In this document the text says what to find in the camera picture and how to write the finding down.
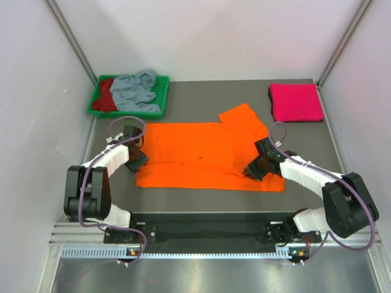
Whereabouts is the orange t shirt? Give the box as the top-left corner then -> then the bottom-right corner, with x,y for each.
136,103 -> 285,192

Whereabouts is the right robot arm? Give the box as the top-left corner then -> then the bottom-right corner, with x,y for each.
244,138 -> 379,242

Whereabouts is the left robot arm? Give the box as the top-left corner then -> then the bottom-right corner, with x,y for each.
64,126 -> 148,242

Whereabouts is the folded pink t shirt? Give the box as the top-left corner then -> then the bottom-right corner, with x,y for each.
268,82 -> 325,123

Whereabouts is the dark red t shirt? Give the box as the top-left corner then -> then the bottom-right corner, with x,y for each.
92,78 -> 117,113

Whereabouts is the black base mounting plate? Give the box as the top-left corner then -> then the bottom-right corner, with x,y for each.
103,212 -> 321,247

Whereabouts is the grey-blue t shirt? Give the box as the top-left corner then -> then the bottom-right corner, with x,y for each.
110,69 -> 161,113

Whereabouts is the green plastic bin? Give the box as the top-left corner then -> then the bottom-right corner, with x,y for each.
86,74 -> 170,120

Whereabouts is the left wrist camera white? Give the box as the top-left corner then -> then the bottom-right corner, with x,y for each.
106,132 -> 123,145

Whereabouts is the slotted cable duct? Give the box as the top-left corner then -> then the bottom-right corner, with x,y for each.
60,247 -> 305,259

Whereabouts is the aluminium front rail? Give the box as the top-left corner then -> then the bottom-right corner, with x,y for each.
49,222 -> 371,247

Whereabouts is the aluminium corner post left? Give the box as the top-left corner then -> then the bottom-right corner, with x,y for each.
43,0 -> 97,84

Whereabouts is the aluminium corner post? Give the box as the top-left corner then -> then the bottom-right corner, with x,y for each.
316,0 -> 375,88
43,0 -> 97,84

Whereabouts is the aluminium corner post right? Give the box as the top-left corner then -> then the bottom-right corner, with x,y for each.
316,0 -> 375,88

